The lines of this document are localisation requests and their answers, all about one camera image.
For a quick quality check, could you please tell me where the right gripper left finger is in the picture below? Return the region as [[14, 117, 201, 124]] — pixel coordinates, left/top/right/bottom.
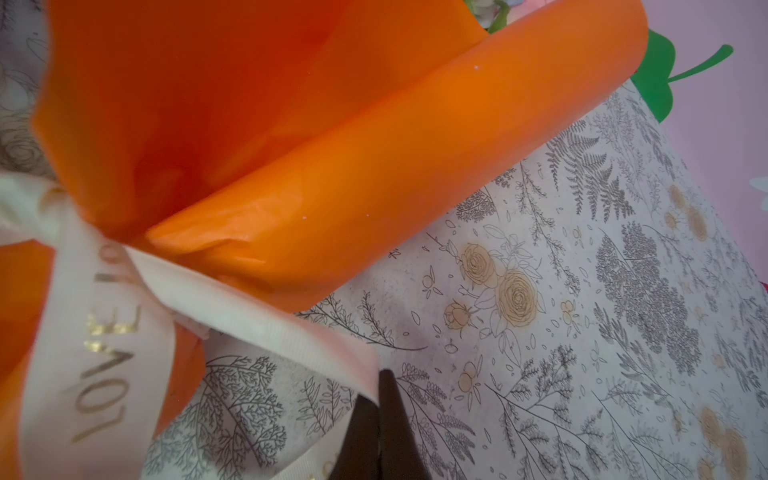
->
[[329, 396, 379, 480]]

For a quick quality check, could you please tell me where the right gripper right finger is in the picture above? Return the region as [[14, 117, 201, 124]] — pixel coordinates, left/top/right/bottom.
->
[[379, 370, 430, 480]]

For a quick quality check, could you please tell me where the cream ribbon string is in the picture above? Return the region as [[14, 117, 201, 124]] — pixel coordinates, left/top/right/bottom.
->
[[0, 170, 382, 480]]

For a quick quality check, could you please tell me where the orange wrapping paper sheet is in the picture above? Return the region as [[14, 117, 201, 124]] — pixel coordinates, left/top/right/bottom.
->
[[1, 1, 648, 479]]

